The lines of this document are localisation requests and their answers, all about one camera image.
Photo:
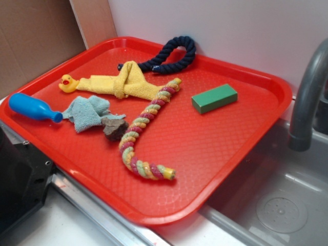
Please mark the yellow rubber duck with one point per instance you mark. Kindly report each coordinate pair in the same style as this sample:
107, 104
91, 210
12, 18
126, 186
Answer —
68, 83

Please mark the blue plastic bottle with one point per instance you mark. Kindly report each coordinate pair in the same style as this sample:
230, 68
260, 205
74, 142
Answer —
33, 108

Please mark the brown cardboard panel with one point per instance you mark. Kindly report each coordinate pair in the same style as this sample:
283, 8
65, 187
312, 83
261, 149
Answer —
37, 36

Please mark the yellow knotted cloth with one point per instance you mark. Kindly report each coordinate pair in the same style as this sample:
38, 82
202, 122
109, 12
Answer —
129, 82

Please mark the grey toy sink basin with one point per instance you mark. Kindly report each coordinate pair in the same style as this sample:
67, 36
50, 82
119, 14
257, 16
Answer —
275, 196

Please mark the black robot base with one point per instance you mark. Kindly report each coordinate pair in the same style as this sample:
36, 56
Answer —
26, 173

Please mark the brown rock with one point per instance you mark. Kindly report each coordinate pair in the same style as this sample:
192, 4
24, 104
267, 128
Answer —
114, 129

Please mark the light blue cloth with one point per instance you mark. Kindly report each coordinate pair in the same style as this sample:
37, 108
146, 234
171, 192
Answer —
85, 113

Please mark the red plastic tray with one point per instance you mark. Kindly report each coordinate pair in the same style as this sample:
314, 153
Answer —
203, 149

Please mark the grey toy faucet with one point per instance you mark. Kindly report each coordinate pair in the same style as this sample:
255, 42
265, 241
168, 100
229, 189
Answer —
310, 108

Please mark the green rectangular block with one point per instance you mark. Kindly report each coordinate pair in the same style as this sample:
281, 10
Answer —
215, 98

